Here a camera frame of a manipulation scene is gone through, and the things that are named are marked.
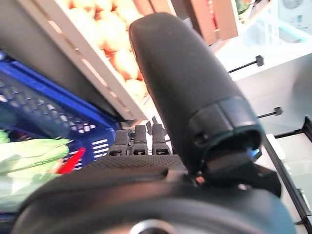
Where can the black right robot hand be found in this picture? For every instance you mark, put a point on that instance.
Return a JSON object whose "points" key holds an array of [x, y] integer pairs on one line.
{"points": [[182, 73]]}

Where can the blue plastic shopping basket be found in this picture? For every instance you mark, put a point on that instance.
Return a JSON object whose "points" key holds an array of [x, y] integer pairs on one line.
{"points": [[36, 97]]}

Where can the napa cabbage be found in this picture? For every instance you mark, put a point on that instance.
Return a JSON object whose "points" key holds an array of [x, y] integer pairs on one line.
{"points": [[31, 153], [14, 192]]}

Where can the wooden carrot crate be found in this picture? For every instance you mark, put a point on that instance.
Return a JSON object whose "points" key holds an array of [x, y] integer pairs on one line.
{"points": [[225, 22]]}

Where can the black tripod stand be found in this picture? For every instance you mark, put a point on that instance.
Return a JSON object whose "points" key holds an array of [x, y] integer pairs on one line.
{"points": [[258, 60]]}

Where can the green broccoli with leaves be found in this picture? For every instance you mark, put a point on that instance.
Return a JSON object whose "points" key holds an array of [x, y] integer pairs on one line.
{"points": [[242, 6]]}

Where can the wooden potato crate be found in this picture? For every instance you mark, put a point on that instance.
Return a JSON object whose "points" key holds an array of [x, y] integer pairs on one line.
{"points": [[80, 48]]}

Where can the white fan appliance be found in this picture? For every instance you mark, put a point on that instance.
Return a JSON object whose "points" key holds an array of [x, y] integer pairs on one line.
{"points": [[292, 9]]}

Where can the red chili pepper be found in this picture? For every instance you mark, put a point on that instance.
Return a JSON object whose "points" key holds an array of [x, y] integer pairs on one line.
{"points": [[72, 162]]}

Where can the black metal bar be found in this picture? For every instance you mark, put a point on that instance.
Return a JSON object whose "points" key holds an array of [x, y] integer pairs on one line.
{"points": [[291, 185]]}

